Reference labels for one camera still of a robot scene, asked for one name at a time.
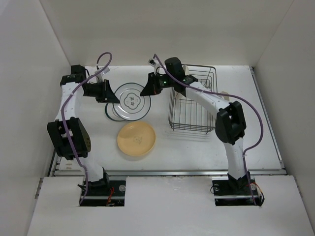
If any white foam board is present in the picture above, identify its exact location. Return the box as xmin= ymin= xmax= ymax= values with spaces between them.
xmin=28 ymin=176 xmax=314 ymax=236

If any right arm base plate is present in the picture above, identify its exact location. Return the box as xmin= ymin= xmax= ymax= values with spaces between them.
xmin=210 ymin=176 xmax=265 ymax=207

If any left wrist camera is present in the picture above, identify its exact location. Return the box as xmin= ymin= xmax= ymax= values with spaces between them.
xmin=95 ymin=67 xmax=110 ymax=83

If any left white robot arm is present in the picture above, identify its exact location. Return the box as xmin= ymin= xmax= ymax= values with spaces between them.
xmin=47 ymin=65 xmax=119 ymax=195

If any beige cutlery holder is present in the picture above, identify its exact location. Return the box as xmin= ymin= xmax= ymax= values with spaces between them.
xmin=220 ymin=91 xmax=230 ymax=102

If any yellow plate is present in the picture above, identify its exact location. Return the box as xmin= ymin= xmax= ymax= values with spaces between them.
xmin=117 ymin=121 xmax=156 ymax=157

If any beige plate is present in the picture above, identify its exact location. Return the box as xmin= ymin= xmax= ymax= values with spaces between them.
xmin=183 ymin=65 xmax=190 ymax=76

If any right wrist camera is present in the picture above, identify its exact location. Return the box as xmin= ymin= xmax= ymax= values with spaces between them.
xmin=148 ymin=58 xmax=162 ymax=75

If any white ringed plate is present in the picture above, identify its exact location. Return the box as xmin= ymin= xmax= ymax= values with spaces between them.
xmin=113 ymin=83 xmax=151 ymax=121

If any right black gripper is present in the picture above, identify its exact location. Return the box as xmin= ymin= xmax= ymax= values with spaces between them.
xmin=140 ymin=71 xmax=174 ymax=96

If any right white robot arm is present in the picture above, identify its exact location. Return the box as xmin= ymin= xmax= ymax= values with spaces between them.
xmin=140 ymin=57 xmax=248 ymax=195

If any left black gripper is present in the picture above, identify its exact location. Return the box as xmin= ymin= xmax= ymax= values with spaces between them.
xmin=84 ymin=79 xmax=120 ymax=104

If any white green rimmed plate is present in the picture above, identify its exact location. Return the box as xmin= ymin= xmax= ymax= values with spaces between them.
xmin=104 ymin=103 xmax=124 ymax=122

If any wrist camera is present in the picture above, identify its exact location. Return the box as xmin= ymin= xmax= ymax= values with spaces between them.
xmin=148 ymin=58 xmax=162 ymax=75
xmin=95 ymin=67 xmax=110 ymax=83

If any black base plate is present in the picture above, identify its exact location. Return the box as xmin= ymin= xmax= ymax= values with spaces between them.
xmin=78 ymin=179 xmax=126 ymax=207

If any wire dish rack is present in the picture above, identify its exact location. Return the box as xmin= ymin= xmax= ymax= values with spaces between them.
xmin=168 ymin=64 xmax=218 ymax=134

